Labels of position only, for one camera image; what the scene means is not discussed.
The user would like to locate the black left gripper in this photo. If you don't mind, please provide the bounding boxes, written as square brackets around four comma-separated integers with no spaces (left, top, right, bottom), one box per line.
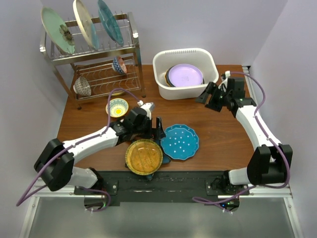
[132,116,165,140]

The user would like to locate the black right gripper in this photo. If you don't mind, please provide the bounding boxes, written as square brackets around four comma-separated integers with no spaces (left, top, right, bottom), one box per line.
[195,82,231,113]

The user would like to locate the teal dotted scalloped plate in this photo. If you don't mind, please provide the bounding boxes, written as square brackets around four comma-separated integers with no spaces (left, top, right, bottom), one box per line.
[160,124,199,161]

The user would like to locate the orange woven pattern plate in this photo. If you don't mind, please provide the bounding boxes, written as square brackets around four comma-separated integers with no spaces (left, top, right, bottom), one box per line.
[125,139,163,176]

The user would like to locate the lilac purple plate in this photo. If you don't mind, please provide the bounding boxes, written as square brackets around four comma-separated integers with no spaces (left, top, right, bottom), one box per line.
[168,64,204,87]

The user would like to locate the dark blue bottom plate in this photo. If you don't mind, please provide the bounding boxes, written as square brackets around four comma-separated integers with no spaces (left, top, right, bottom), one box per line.
[164,70,205,88]

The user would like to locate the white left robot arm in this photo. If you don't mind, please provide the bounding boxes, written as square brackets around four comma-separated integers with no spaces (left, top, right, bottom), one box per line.
[34,107,165,194]

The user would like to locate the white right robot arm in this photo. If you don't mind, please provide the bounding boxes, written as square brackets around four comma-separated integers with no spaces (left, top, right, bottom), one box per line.
[196,78,293,195]

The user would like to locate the white plastic bin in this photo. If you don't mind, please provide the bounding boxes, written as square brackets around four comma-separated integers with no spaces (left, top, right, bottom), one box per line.
[153,48,219,100]

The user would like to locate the dark blue star plate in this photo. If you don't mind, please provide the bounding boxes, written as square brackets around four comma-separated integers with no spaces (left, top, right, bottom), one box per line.
[146,140,171,181]

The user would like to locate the yellow blue patterned saucer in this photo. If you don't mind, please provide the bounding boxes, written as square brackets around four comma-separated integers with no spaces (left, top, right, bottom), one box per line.
[106,98,129,118]

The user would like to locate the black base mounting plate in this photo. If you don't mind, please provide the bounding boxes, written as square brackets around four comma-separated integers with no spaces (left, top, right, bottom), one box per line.
[65,170,251,208]

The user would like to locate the stainless steel dish rack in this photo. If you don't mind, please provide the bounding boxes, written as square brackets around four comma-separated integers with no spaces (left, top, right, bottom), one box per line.
[40,12,146,110]

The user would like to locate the blue white patterned bowl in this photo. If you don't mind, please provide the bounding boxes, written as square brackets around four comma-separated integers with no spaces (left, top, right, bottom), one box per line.
[112,56,127,74]

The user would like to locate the grey patterned bowl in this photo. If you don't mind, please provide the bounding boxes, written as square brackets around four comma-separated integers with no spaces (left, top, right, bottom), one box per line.
[73,76,92,97]

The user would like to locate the teal plate on rack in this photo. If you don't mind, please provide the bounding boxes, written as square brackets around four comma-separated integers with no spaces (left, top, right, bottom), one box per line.
[98,0,124,46]

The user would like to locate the cream plate on rack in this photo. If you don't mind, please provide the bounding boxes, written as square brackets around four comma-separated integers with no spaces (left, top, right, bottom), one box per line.
[73,0,99,50]

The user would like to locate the mint flower plate on rack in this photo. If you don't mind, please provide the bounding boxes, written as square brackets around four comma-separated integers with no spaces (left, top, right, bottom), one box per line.
[41,7,75,55]

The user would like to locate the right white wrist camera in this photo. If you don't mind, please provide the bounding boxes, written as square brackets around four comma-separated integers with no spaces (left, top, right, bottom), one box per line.
[220,70,231,87]

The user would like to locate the aluminium frame rail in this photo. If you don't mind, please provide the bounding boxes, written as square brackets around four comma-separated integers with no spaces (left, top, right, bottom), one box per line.
[241,65,304,238]

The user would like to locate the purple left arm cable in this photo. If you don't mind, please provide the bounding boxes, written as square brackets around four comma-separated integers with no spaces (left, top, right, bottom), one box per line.
[16,88,143,207]

